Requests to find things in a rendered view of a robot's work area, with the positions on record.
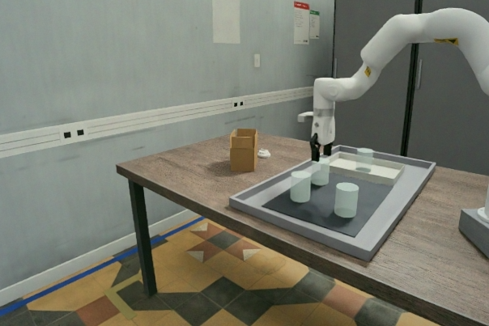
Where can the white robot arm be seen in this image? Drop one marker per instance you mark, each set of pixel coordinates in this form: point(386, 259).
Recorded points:
point(463, 28)

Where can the brown cardboard box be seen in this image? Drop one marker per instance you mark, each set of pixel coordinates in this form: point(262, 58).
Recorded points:
point(243, 150)

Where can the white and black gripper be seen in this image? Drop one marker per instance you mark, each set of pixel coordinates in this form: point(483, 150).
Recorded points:
point(324, 134)

